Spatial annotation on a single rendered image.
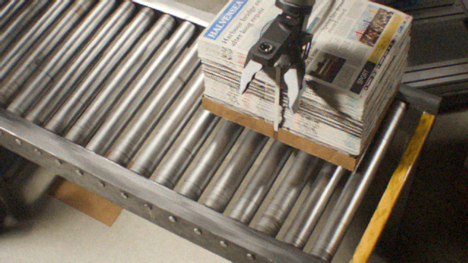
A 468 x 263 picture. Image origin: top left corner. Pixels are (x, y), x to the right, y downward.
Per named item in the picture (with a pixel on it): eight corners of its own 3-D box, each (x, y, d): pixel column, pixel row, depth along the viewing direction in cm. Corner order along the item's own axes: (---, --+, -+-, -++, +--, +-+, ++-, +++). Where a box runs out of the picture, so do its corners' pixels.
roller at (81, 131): (180, 26, 183) (178, 14, 179) (79, 158, 162) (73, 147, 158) (165, 21, 185) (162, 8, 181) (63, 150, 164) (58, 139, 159)
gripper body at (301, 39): (308, 63, 132) (322, 4, 127) (290, 72, 125) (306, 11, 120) (273, 50, 135) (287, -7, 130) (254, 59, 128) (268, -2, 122)
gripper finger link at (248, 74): (253, 88, 138) (280, 58, 133) (239, 96, 133) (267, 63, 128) (242, 78, 138) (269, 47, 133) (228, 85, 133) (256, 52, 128)
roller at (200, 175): (292, 60, 169) (276, 47, 168) (195, 209, 148) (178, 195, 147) (281, 66, 174) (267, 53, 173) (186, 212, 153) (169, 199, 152)
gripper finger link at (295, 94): (316, 107, 132) (307, 61, 130) (304, 115, 127) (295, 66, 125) (301, 107, 134) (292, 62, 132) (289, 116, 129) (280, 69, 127)
